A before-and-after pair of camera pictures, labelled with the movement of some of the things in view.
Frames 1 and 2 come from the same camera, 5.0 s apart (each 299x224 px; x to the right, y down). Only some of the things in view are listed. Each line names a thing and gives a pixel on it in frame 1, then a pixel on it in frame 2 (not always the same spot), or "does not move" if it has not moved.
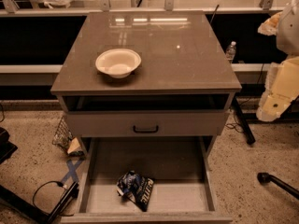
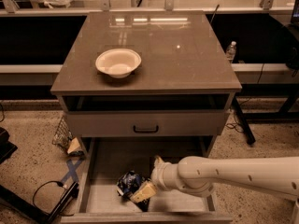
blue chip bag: [135, 188] does not move
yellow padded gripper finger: [270, 25] to [146, 191]
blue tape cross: [73, 170] does not move
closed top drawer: [147, 123] does not move
